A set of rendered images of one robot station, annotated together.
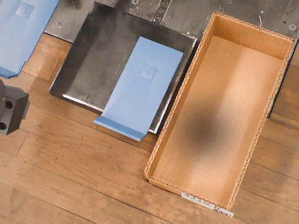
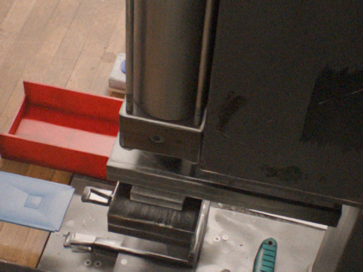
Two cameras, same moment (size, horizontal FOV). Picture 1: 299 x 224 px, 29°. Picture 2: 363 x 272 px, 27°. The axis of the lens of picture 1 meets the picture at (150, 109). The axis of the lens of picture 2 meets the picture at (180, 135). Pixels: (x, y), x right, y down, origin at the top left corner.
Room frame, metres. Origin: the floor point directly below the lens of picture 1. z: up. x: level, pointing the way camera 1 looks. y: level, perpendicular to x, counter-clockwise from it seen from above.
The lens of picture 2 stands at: (0.38, -0.45, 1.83)
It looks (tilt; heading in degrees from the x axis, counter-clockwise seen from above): 50 degrees down; 69
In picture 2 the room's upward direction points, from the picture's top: 5 degrees clockwise
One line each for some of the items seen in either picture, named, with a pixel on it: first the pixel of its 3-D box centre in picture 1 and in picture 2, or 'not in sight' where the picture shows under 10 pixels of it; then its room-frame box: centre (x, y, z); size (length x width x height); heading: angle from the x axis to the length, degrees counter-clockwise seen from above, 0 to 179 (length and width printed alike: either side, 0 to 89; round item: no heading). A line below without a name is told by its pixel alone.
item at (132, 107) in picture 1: (139, 86); not in sight; (0.29, 0.01, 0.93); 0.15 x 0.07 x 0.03; 149
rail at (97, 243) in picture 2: not in sight; (143, 257); (0.53, 0.04, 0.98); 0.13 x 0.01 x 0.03; 150
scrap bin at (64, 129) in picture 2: not in sight; (87, 133); (0.51, 0.31, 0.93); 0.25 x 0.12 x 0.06; 150
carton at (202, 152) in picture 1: (222, 114); not in sight; (0.24, -0.10, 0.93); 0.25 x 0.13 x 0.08; 150
